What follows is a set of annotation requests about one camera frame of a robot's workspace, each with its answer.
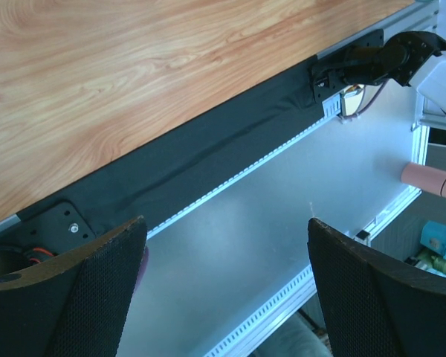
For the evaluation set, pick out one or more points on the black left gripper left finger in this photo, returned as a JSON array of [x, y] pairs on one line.
[[76, 303]]

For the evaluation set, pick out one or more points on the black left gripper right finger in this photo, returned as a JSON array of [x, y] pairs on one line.
[[373, 304]]

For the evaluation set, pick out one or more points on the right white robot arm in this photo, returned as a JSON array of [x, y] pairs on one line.
[[415, 58]]

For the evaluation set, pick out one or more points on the teal toy object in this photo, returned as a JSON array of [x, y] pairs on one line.
[[433, 237]]

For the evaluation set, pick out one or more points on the black cloth strip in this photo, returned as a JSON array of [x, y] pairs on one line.
[[161, 178]]

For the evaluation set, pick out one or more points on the pink cylinder roll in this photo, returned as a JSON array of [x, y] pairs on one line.
[[427, 179]]

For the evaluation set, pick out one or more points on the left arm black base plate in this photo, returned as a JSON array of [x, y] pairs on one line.
[[58, 229]]

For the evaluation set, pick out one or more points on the slotted grey cable duct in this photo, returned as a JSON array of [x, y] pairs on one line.
[[247, 336]]

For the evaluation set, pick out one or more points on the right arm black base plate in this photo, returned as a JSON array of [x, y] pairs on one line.
[[326, 75]]

